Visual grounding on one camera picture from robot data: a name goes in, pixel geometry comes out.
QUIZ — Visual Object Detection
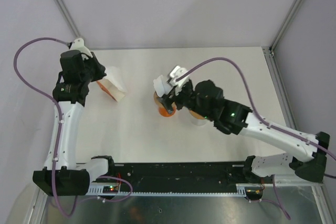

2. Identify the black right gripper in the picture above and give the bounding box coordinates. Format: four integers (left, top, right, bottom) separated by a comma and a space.
156, 81, 214, 121

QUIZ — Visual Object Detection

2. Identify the wooden dripper ring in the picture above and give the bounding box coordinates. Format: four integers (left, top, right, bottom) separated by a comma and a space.
189, 109, 208, 120
153, 90, 169, 107

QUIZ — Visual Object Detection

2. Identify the clear glass carafe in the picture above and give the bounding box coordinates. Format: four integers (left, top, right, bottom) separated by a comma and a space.
191, 117, 207, 126

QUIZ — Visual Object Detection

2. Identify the white paper coffee filter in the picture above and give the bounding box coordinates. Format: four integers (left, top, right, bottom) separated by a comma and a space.
153, 75, 173, 97

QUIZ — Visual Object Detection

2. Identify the orange glass flask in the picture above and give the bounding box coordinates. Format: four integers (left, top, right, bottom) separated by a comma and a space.
158, 106, 176, 118

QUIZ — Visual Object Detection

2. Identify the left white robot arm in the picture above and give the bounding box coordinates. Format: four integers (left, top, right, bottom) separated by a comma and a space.
33, 49, 116, 196

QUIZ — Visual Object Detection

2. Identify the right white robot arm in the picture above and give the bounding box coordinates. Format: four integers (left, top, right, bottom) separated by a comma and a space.
153, 77, 330, 183

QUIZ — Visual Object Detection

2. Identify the orange coffee filter box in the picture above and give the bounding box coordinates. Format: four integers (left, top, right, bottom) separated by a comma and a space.
96, 77, 126, 102

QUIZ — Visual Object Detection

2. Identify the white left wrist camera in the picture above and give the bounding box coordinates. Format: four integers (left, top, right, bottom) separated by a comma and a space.
68, 37, 93, 60

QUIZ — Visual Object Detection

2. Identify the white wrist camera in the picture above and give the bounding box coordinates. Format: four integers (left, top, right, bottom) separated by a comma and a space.
167, 66, 190, 95
68, 37, 93, 60

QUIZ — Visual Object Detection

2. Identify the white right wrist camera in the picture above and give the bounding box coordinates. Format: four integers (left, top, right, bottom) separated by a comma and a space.
167, 66, 190, 95

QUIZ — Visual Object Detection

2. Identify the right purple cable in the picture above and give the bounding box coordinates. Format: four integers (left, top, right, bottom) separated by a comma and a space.
176, 57, 336, 220

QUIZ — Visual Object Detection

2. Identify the purple cable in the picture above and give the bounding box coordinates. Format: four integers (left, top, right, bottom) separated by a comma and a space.
13, 37, 133, 218
176, 57, 336, 220

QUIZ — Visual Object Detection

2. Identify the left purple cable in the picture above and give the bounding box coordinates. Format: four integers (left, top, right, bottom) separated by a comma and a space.
13, 37, 133, 218

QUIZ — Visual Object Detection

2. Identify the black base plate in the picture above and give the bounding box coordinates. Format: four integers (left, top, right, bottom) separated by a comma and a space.
89, 162, 274, 193

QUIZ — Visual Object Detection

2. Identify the aluminium frame rail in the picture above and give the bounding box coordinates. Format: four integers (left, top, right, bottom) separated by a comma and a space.
274, 175, 321, 187

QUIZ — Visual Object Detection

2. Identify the white slotted cable duct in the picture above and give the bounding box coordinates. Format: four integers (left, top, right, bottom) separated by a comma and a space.
86, 184, 120, 196

